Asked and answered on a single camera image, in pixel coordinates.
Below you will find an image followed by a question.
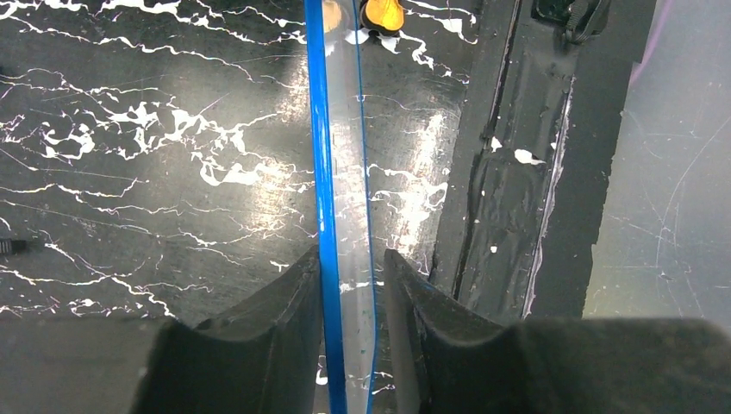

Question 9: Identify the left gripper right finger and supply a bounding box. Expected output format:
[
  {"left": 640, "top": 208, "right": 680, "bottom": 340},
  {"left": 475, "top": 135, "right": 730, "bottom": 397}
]
[{"left": 384, "top": 249, "right": 730, "bottom": 413}]

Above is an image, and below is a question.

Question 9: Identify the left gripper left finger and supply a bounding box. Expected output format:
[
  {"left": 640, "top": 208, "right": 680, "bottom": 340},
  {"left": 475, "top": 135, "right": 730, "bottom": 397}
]
[{"left": 134, "top": 247, "right": 323, "bottom": 413}]

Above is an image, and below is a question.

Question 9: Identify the blue framed whiteboard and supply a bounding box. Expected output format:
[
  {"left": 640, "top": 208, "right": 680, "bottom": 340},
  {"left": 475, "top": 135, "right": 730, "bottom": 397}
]
[{"left": 304, "top": 1, "right": 377, "bottom": 413}]

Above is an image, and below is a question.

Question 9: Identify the yellow bone shaped eraser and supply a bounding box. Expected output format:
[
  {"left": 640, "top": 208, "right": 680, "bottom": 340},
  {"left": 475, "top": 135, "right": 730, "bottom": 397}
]
[{"left": 359, "top": 0, "right": 405, "bottom": 36}]

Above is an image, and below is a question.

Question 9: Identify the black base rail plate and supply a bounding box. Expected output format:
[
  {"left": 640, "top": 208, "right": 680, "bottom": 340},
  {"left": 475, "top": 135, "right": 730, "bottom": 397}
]
[{"left": 428, "top": 1, "right": 656, "bottom": 325}]

